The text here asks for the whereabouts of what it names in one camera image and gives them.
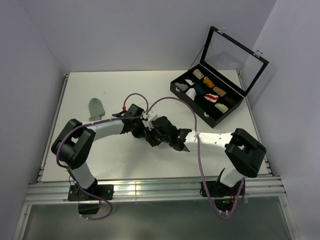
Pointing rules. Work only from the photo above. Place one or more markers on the beige rolled sock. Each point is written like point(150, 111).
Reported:
point(197, 73)

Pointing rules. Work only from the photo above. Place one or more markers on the cream rolled sock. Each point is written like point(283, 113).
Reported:
point(221, 107)

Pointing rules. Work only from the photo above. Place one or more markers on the teal rolled sock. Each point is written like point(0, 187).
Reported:
point(199, 89)

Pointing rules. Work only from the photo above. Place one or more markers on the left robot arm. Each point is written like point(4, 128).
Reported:
point(72, 146)

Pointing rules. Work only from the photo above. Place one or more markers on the orange rolled sock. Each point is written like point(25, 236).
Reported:
point(208, 82)

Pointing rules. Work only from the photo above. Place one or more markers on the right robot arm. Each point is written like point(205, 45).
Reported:
point(245, 153)

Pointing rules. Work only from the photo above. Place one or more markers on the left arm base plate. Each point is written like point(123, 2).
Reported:
point(102, 191)

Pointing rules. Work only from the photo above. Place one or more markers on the red white striped sock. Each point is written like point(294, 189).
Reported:
point(211, 97)

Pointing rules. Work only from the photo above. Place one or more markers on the grey white rolled sock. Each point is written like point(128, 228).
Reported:
point(181, 86)

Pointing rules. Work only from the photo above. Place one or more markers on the aluminium frame rail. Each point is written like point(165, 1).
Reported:
point(178, 189)

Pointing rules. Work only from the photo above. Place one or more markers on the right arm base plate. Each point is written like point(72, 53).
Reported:
point(219, 190)

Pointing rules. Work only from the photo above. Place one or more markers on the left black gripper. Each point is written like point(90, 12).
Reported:
point(141, 133)

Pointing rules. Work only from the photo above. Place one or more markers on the white black rolled sock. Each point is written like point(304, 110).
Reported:
point(190, 82)

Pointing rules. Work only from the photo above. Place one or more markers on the tan rolled sock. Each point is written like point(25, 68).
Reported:
point(219, 91)

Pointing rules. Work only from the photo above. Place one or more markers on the black compartment box with lid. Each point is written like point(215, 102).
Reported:
point(232, 67)

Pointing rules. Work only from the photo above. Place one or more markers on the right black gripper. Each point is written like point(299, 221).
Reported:
point(150, 137)

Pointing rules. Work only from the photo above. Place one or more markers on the brown rolled sock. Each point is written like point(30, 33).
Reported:
point(230, 101)

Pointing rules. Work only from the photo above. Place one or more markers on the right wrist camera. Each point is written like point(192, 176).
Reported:
point(148, 119)

